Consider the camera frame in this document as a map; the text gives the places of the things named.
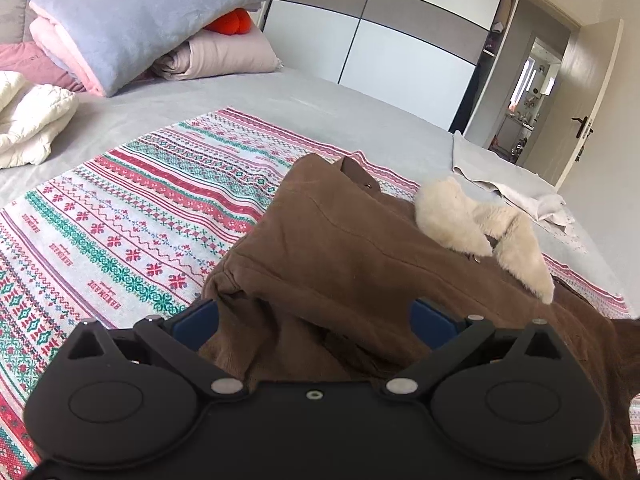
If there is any folded blue-grey blanket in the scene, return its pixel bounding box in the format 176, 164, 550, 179
29, 0, 286, 98

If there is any brown coat with fur collar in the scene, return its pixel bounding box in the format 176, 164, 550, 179
197, 152, 640, 480

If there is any white and grey wardrobe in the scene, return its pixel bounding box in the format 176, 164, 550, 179
255, 0, 529, 136

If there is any crumpled white cloth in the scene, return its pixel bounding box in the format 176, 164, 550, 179
452, 131, 576, 237

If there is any patterned pink green blanket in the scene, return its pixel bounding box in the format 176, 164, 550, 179
0, 105, 640, 471

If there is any orange plush toy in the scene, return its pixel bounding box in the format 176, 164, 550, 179
202, 8, 251, 36

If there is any cream room door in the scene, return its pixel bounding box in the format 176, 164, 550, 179
520, 19, 626, 191

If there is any folded pale pink quilt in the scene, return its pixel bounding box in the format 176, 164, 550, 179
152, 25, 284, 81

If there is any grey quilted headboard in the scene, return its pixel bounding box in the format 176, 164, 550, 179
0, 0, 119, 46

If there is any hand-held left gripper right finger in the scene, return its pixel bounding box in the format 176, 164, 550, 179
387, 300, 566, 402

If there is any dark pink cloth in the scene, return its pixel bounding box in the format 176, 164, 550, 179
0, 42, 89, 94

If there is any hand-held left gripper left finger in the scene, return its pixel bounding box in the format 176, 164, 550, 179
67, 300, 249, 401

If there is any white puffer jacket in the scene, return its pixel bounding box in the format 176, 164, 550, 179
0, 71, 80, 170

